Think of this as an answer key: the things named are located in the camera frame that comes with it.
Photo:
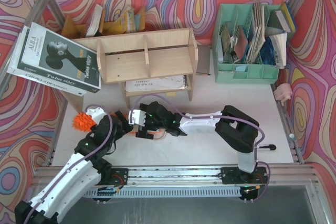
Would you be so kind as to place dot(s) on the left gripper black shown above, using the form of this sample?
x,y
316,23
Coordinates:
x,y
116,123

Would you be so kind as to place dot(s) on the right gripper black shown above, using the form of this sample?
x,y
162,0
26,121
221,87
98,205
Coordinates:
x,y
146,128

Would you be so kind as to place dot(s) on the orange microfiber duster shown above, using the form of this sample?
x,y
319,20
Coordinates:
x,y
82,122

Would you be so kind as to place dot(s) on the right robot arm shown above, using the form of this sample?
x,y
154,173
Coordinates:
x,y
235,127

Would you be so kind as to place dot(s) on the wooden bookshelf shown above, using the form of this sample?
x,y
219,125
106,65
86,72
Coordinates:
x,y
145,55

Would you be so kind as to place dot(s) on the clear tape roll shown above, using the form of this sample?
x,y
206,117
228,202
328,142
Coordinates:
x,y
159,134

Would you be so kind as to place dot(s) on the yellow sticky note pad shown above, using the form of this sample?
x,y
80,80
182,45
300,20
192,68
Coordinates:
x,y
171,94

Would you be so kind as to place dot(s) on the spiral notebook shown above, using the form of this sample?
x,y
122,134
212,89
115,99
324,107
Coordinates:
x,y
163,83

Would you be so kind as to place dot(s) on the yellow file rack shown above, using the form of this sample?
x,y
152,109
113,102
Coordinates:
x,y
128,22

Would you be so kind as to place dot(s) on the Twins story book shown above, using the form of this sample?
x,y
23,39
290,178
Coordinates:
x,y
51,55

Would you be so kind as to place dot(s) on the black marker pen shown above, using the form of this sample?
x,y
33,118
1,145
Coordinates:
x,y
270,147

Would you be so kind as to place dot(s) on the mint green desk organizer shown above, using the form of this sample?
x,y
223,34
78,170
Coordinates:
x,y
230,48

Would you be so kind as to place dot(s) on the white Chokladfabriken book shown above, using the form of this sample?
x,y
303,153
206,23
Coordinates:
x,y
13,69

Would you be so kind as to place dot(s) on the pink piggy figurine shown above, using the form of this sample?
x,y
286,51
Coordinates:
x,y
283,93

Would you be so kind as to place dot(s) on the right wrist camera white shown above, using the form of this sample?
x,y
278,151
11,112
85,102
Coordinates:
x,y
137,117

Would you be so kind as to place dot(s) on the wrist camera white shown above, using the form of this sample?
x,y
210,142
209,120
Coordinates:
x,y
137,117
97,113

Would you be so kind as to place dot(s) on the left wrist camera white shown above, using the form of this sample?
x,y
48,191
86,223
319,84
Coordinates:
x,y
97,113

